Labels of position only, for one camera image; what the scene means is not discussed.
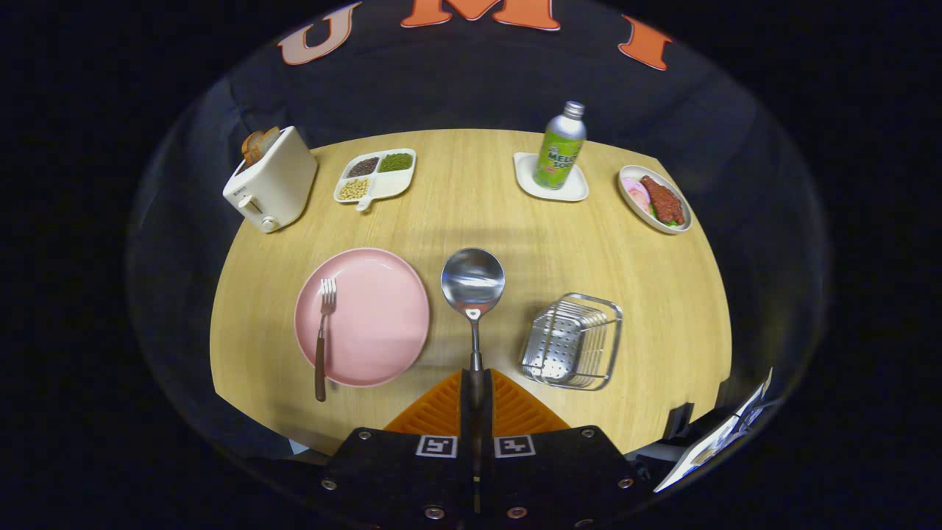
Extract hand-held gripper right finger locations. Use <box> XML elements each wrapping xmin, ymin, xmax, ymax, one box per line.
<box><xmin>482</xmin><ymin>368</ymin><xmax>641</xmax><ymax>530</ymax></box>

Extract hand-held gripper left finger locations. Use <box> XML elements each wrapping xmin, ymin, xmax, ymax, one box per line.
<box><xmin>318</xmin><ymin>368</ymin><xmax>472</xmax><ymax>530</ymax></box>

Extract large metal spoon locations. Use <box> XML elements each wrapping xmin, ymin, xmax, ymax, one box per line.
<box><xmin>440</xmin><ymin>247</ymin><xmax>506</xmax><ymax>515</ymax></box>

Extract wooden handled metal fork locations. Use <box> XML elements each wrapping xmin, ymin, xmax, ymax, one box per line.
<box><xmin>314</xmin><ymin>278</ymin><xmax>338</xmax><ymax>403</ymax></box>

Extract pink plate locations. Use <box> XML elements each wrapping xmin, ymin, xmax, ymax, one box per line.
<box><xmin>294</xmin><ymin>247</ymin><xmax>431</xmax><ymax>388</ymax></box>

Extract white printed sheet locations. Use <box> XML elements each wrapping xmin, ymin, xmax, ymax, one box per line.
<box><xmin>654</xmin><ymin>368</ymin><xmax>773</xmax><ymax>494</ymax></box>

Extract white divided dish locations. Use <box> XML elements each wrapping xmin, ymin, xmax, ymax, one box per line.
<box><xmin>333</xmin><ymin>148</ymin><xmax>417</xmax><ymax>212</ymax></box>

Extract white square coaster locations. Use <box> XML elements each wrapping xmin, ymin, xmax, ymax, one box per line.
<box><xmin>513</xmin><ymin>152</ymin><xmax>589</xmax><ymax>202</ymax></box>

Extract white oval dish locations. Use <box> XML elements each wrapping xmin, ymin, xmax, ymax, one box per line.
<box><xmin>617</xmin><ymin>165</ymin><xmax>693</xmax><ymax>235</ymax></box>

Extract pink ham slices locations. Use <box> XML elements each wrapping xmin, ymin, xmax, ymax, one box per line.
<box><xmin>622</xmin><ymin>177</ymin><xmax>652</xmax><ymax>216</ymax></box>

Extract green drink bottle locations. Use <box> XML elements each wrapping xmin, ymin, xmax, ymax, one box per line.
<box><xmin>533</xmin><ymin>101</ymin><xmax>587</xmax><ymax>191</ymax></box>

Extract red meat piece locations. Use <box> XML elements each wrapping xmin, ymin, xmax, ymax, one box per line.
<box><xmin>639</xmin><ymin>174</ymin><xmax>685</xmax><ymax>225</ymax></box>

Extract white toaster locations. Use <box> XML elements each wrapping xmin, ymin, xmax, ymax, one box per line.
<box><xmin>222</xmin><ymin>125</ymin><xmax>319</xmax><ymax>234</ymax></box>

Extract metal wire basket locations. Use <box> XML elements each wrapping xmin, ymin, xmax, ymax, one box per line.
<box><xmin>520</xmin><ymin>292</ymin><xmax>623</xmax><ymax>391</ymax></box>

